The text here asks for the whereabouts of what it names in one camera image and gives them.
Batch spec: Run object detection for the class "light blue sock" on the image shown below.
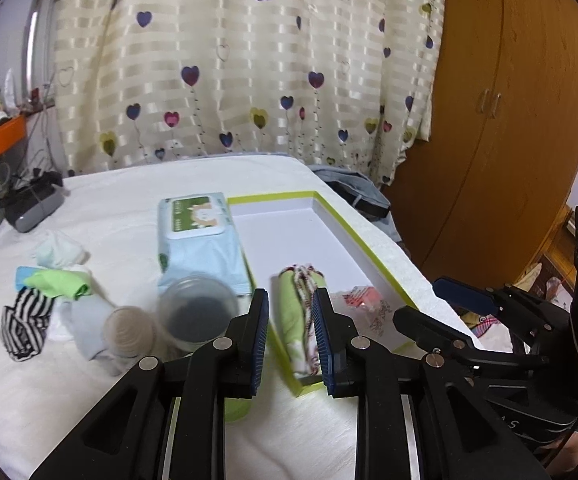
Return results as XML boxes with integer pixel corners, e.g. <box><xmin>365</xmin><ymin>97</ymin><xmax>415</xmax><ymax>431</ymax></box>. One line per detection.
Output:
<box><xmin>49</xmin><ymin>295</ymin><xmax>120</xmax><ymax>378</ymax></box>

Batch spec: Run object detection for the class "brown wooden wardrobe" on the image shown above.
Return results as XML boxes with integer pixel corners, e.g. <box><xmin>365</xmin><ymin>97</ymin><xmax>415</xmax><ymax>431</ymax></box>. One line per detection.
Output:
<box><xmin>386</xmin><ymin>0</ymin><xmax>578</xmax><ymax>286</ymax></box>

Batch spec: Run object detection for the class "green patterned cloth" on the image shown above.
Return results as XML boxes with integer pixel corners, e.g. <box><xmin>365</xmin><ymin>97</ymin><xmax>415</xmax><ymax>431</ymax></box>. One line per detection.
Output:
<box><xmin>275</xmin><ymin>262</ymin><xmax>327</xmax><ymax>378</ymax></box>

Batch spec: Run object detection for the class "green sock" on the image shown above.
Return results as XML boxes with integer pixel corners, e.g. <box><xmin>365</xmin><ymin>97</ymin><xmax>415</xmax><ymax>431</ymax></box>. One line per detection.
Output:
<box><xmin>23</xmin><ymin>269</ymin><xmax>92</xmax><ymax>302</ymax></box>

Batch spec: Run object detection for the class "light blue wet wipes pack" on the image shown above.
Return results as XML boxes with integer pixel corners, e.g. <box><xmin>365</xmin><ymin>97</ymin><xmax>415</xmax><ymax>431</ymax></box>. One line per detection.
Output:
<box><xmin>156</xmin><ymin>191</ymin><xmax>252</xmax><ymax>296</ymax></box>

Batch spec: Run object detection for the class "grey clothing pile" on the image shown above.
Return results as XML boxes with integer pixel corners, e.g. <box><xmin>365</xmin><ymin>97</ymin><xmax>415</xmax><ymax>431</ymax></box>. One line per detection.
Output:
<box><xmin>311</xmin><ymin>164</ymin><xmax>402</xmax><ymax>246</ymax></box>

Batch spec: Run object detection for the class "black white striped sock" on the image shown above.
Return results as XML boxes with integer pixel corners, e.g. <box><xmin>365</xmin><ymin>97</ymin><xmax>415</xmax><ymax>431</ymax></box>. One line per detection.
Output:
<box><xmin>0</xmin><ymin>287</ymin><xmax>55</xmax><ymax>362</ymax></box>

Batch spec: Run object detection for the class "clear plastic jar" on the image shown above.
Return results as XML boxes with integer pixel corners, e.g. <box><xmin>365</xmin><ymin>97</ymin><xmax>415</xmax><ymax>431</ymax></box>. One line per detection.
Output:
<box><xmin>158</xmin><ymin>272</ymin><xmax>241</xmax><ymax>356</ymax></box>

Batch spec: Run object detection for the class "red white plastic packet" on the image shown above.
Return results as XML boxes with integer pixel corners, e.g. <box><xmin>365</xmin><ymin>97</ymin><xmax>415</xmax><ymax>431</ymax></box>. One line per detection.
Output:
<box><xmin>341</xmin><ymin>286</ymin><xmax>405</xmax><ymax>351</ymax></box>

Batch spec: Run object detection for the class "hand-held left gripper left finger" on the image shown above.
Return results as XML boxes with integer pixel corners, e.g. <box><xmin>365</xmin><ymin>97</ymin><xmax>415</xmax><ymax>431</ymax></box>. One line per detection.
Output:
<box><xmin>29</xmin><ymin>288</ymin><xmax>270</xmax><ymax>480</ymax></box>

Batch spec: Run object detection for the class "beige ribbed cap bottle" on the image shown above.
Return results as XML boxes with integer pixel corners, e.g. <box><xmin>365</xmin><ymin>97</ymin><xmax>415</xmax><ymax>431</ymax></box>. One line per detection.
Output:
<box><xmin>102</xmin><ymin>306</ymin><xmax>162</xmax><ymax>361</ymax></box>

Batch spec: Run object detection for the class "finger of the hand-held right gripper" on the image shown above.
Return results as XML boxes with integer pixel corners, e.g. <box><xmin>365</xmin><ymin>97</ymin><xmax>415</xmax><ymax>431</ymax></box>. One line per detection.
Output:
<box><xmin>392</xmin><ymin>305</ymin><xmax>550</xmax><ymax>373</ymax></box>
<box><xmin>432</xmin><ymin>276</ymin><xmax>572</xmax><ymax>333</ymax></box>

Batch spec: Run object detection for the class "grey black electronic device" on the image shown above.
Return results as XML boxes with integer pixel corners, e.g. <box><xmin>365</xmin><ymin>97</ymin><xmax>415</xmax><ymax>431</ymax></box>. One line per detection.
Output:
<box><xmin>0</xmin><ymin>170</ymin><xmax>65</xmax><ymax>233</ymax></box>

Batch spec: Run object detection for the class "green rimmed white box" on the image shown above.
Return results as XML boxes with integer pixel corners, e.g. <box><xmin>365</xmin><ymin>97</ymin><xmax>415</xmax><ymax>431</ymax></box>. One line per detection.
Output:
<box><xmin>226</xmin><ymin>190</ymin><xmax>470</xmax><ymax>398</ymax></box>

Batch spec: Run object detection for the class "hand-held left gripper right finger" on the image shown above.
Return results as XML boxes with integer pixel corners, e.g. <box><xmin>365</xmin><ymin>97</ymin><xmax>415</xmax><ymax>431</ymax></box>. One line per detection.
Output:
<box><xmin>310</xmin><ymin>287</ymin><xmax>552</xmax><ymax>480</ymax></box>

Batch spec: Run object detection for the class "heart print cream curtain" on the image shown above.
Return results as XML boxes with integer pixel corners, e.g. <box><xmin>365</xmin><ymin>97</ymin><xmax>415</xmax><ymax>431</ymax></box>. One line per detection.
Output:
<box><xmin>52</xmin><ymin>0</ymin><xmax>447</xmax><ymax>188</ymax></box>

